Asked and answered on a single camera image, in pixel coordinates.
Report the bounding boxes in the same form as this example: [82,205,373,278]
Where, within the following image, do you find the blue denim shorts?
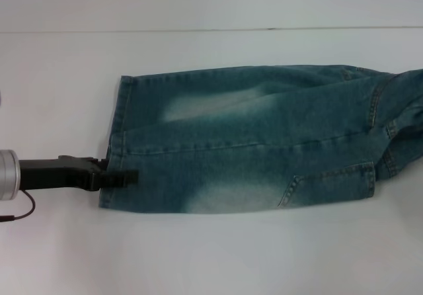
[98,63,423,217]

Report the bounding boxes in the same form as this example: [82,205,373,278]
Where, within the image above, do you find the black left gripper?
[18,155,139,192]

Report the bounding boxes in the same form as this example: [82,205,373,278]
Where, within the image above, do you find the dark left arm cable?
[0,189,36,224]

